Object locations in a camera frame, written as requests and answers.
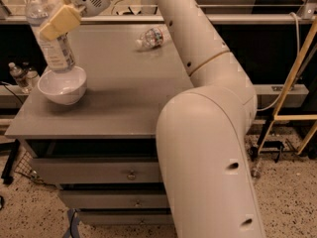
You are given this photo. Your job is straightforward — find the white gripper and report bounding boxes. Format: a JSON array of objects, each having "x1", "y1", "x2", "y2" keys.
[{"x1": 40, "y1": 0, "x2": 110, "y2": 41}]

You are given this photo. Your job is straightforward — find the blue-label plastic bottle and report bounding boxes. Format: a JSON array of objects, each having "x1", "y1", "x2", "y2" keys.
[{"x1": 25, "y1": 0, "x2": 75, "y2": 71}]

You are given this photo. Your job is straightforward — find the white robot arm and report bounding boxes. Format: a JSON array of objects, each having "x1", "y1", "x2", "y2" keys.
[{"x1": 41, "y1": 0, "x2": 266, "y2": 238}]

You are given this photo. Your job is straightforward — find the white bowl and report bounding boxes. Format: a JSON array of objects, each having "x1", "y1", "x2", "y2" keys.
[{"x1": 38, "y1": 66, "x2": 87, "y2": 105}]

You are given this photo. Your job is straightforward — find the water bottle on left ledge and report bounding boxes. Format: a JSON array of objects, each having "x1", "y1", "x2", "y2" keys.
[{"x1": 9, "y1": 62, "x2": 32, "y2": 94}]

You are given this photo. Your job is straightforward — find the clear bottle on floor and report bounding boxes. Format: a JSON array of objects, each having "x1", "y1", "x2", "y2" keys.
[{"x1": 251, "y1": 159, "x2": 262, "y2": 179}]

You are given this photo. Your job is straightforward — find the black stand leg left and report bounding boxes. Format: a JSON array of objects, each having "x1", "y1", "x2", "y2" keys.
[{"x1": 0, "y1": 140, "x2": 20, "y2": 185}]

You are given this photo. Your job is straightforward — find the grey drawer cabinet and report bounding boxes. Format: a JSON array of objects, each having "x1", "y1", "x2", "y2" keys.
[{"x1": 6, "y1": 25, "x2": 191, "y2": 214}]

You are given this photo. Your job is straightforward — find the top drawer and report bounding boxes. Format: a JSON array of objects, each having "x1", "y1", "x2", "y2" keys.
[{"x1": 31, "y1": 158, "x2": 161, "y2": 184}]

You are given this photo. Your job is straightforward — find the drawer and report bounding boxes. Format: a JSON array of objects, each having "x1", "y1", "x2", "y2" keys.
[
  {"x1": 58, "y1": 190, "x2": 168, "y2": 209},
  {"x1": 78, "y1": 209, "x2": 173, "y2": 225},
  {"x1": 31, "y1": 158, "x2": 161, "y2": 184}
]

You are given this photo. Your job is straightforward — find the middle drawer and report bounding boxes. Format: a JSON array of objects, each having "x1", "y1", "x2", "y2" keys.
[{"x1": 58, "y1": 190, "x2": 168, "y2": 209}]

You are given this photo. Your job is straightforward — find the bottom drawer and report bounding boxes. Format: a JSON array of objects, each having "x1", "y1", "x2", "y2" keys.
[{"x1": 78, "y1": 209, "x2": 173, "y2": 225}]

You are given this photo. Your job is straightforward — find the wire mesh basket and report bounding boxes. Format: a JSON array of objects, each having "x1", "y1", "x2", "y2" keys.
[{"x1": 14, "y1": 151, "x2": 45, "y2": 184}]

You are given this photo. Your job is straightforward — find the white cable right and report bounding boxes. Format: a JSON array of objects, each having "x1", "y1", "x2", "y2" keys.
[{"x1": 257, "y1": 11, "x2": 301, "y2": 113}]

